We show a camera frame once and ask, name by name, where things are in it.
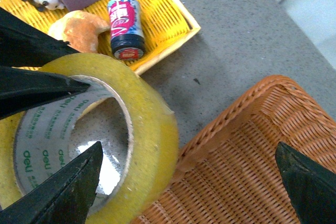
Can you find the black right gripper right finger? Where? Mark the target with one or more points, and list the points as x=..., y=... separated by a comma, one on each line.
x=309, y=185

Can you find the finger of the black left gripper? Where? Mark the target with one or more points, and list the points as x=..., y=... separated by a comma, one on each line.
x=22, y=45
x=25, y=89

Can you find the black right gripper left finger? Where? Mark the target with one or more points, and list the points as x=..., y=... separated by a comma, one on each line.
x=65, y=197

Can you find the yellow tape roll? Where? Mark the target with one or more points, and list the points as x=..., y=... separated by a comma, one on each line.
x=36, y=144

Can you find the brown wicker basket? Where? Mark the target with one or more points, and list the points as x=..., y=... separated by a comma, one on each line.
x=228, y=173

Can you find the yellow woven basket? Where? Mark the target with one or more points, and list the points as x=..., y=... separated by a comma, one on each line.
x=166, y=24

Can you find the toy bread loaf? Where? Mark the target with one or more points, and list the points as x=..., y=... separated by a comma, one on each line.
x=80, y=30

